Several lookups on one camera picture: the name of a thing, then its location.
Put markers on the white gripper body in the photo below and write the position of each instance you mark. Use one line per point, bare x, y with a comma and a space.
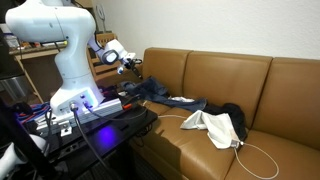
126, 62

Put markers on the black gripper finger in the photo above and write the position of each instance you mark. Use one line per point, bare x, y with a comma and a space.
137, 61
137, 73

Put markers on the blue denim jeans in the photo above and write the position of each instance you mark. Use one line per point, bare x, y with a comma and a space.
152, 90

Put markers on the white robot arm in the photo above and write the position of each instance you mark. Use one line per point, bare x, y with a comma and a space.
51, 21

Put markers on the brown leather couch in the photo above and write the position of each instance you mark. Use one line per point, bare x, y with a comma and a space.
280, 98

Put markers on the red black clamp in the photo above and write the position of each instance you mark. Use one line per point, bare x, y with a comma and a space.
129, 103

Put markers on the white sock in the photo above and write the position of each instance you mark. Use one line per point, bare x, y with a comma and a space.
181, 99

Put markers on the black robot cart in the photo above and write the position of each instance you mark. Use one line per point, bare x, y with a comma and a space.
112, 158

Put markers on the white cloth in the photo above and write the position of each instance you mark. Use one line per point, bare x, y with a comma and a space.
219, 128

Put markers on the black garment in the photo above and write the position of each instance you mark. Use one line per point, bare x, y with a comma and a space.
235, 113

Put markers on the white controller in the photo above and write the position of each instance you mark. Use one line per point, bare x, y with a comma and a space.
12, 157

